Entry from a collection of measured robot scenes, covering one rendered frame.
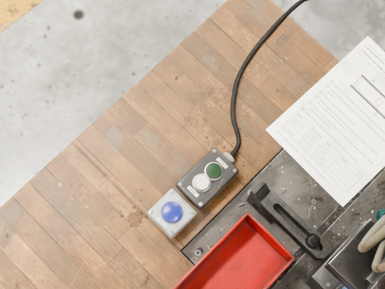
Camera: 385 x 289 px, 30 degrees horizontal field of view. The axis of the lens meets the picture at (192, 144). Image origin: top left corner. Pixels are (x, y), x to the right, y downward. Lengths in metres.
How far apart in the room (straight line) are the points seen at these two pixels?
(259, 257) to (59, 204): 0.39
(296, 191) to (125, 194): 0.33
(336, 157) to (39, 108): 1.25
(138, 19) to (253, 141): 1.17
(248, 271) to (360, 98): 0.41
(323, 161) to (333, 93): 0.14
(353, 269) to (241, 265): 0.28
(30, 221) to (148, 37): 1.21
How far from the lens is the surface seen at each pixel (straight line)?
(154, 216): 1.34
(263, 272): 1.36
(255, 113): 1.43
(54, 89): 2.43
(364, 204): 1.42
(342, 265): 1.14
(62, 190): 1.39
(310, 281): 1.33
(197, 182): 1.34
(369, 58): 1.51
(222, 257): 1.35
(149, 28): 2.49
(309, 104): 1.45
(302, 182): 1.40
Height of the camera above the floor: 2.24
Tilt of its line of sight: 74 degrees down
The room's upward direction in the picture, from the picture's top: 5 degrees clockwise
